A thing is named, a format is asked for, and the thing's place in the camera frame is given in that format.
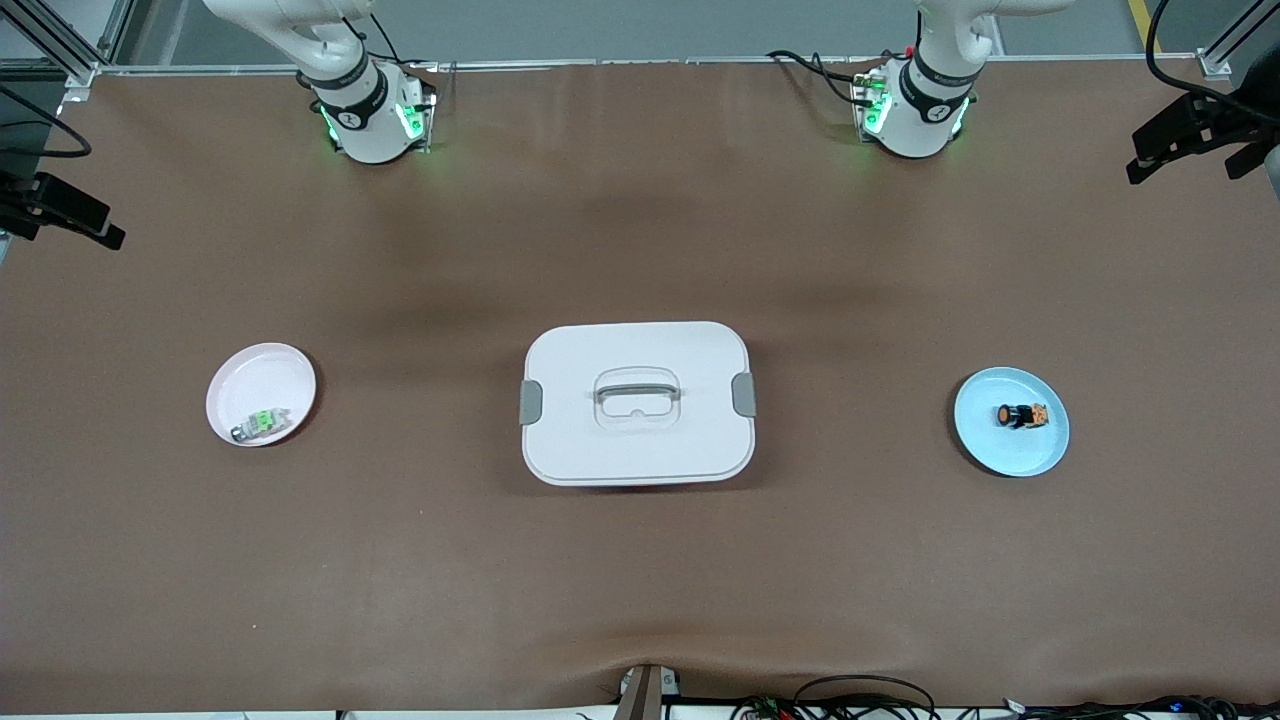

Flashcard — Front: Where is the green push-button switch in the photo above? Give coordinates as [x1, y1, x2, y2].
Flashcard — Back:
[230, 407, 293, 443]

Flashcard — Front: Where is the pink round plate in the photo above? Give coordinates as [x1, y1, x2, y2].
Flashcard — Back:
[205, 342, 319, 448]

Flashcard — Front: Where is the grey box lid handle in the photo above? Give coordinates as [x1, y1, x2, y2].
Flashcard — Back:
[594, 378, 684, 406]

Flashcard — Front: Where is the black left arm base cable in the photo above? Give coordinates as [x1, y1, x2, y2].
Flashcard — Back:
[765, 48, 881, 106]

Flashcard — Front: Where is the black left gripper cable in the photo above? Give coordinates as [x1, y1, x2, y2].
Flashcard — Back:
[1145, 0, 1280, 101]

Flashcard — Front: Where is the black arm base cable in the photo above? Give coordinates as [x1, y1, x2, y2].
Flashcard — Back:
[345, 0, 441, 76]
[765, 48, 881, 106]

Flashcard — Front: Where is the black looped cable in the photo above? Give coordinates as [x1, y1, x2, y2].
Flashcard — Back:
[793, 675, 938, 720]

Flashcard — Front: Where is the black cable bundle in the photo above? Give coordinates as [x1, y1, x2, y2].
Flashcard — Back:
[1000, 693, 1280, 720]

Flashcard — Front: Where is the black right arm base cable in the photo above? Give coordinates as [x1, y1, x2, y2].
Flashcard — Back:
[345, 0, 441, 76]

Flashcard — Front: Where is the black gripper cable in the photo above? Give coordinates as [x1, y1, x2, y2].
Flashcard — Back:
[1145, 0, 1280, 101]
[0, 85, 93, 161]

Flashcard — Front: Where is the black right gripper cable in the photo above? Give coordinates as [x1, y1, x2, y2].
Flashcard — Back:
[0, 85, 93, 161]

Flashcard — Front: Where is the aluminium table edge rail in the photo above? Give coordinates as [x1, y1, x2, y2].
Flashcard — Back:
[95, 55, 1216, 77]

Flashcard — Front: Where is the aluminium frame post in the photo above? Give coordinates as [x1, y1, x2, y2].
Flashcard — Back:
[0, 0, 136, 89]
[1195, 0, 1280, 81]

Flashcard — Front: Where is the brown metal bracket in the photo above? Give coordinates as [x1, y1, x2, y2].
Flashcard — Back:
[613, 663, 683, 720]

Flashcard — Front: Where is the white lidded storage box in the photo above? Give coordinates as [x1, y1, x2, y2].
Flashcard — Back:
[520, 320, 758, 488]

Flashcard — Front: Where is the brown table mat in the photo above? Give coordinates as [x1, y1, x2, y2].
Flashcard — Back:
[0, 58, 1280, 713]

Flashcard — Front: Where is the light blue round plate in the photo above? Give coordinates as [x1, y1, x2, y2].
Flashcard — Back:
[952, 366, 1071, 478]

